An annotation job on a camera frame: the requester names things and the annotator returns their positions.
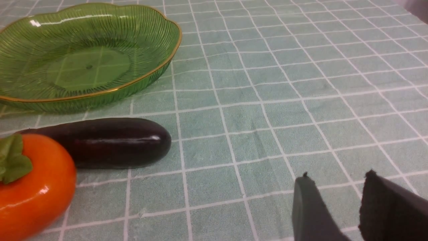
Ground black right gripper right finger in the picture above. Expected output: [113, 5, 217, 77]
[358, 170, 428, 241]

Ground dark purple eggplant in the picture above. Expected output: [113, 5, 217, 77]
[19, 117, 172, 169]

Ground green checkered tablecloth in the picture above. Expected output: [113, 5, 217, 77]
[1, 0, 428, 241]

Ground orange persimmon with leaf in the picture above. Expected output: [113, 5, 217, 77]
[0, 134, 77, 241]

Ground green glass plate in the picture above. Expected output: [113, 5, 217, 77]
[1, 3, 183, 113]

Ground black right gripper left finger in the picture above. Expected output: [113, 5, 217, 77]
[292, 172, 349, 241]

